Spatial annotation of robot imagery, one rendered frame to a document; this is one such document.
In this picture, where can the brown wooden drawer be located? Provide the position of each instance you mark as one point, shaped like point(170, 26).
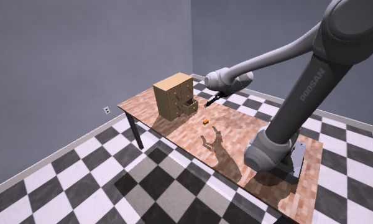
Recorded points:
point(185, 86)
point(187, 95)
point(173, 93)
point(190, 106)
point(176, 112)
point(174, 103)

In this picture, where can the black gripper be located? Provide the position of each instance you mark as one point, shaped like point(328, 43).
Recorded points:
point(217, 97)

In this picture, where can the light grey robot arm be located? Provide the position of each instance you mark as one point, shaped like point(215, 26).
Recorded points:
point(343, 38)

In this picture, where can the light wooden chest of drawers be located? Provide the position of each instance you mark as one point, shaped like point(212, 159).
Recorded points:
point(161, 88)

